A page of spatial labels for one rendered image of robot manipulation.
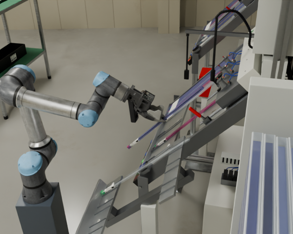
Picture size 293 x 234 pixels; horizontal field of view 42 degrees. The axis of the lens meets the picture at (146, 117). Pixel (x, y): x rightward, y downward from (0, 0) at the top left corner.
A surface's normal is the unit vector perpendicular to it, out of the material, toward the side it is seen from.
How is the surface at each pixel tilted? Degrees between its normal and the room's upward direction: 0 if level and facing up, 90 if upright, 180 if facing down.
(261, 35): 90
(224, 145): 0
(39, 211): 90
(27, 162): 8
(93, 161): 0
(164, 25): 90
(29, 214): 90
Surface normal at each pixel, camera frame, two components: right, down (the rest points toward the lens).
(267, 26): -0.27, 0.52
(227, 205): -0.03, -0.84
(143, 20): -0.03, 0.54
